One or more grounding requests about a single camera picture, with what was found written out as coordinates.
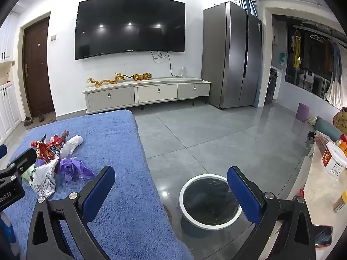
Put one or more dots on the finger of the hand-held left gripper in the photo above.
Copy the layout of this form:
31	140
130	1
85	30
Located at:
24	158
2	151

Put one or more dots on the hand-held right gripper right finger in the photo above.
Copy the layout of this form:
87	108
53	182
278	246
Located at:
244	195

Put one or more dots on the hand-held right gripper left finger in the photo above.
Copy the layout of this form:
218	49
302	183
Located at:
97	192

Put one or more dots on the green paper scrap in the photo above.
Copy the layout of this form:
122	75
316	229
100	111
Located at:
28	176

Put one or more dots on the red snack packet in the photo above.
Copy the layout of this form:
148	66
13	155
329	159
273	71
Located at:
47	150

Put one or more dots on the white printed plastic bag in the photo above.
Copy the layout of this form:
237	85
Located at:
44	180

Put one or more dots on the purple plastic bag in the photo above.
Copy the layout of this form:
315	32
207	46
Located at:
74	169

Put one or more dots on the round white trash bin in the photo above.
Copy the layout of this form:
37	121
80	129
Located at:
210	205

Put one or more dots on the white paper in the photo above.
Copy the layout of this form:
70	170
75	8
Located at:
71	143

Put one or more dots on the person's left hand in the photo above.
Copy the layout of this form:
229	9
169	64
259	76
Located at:
5	231

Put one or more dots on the blue fluffy blanket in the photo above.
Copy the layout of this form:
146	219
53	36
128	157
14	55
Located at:
122	216

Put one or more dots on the brown shoe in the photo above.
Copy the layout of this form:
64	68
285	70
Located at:
41	117
28	121

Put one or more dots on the white cupboard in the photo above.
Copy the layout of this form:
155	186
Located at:
8	111

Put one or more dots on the red-cased phone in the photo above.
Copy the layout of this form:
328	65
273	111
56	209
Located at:
322	237

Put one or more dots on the brown wooden door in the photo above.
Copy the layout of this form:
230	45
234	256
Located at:
38	67

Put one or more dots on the white plastic basket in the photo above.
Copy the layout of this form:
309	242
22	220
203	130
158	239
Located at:
334	161

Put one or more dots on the yellow bottle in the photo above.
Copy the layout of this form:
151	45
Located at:
341	201

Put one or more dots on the purple small bin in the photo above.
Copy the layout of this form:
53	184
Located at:
302	112

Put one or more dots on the grey-blue cushion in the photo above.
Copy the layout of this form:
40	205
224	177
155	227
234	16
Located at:
326	127

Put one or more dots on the white television cabinet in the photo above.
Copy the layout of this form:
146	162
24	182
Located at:
146	93

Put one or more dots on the orange fruit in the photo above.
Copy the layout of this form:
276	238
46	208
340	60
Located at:
343	146

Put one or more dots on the golden dragon figurine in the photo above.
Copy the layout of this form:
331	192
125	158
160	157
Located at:
107	81

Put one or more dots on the dark washing machine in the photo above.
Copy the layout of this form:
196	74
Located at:
273	86

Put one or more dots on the brown bag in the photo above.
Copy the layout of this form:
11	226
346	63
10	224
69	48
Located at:
341	120

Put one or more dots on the golden tiger figurine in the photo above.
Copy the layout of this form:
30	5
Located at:
141	76

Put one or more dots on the white hanging cloth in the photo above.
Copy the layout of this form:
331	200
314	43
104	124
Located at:
336	94

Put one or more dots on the white router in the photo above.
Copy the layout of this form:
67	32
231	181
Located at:
184	72

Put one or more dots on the grey double-door refrigerator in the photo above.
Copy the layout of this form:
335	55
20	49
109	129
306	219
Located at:
230	57

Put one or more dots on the yellow hanging garment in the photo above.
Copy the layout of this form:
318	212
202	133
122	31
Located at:
296	52

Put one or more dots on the dark hanging clothes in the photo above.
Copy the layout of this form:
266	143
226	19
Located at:
315	55

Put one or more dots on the blue denim garment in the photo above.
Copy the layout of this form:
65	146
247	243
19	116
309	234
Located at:
337	62

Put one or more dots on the blue curtain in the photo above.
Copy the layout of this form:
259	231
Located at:
248	4

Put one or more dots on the wall switch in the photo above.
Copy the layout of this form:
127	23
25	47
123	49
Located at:
53	37

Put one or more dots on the black wall television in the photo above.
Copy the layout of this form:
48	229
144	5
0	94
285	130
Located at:
130	27

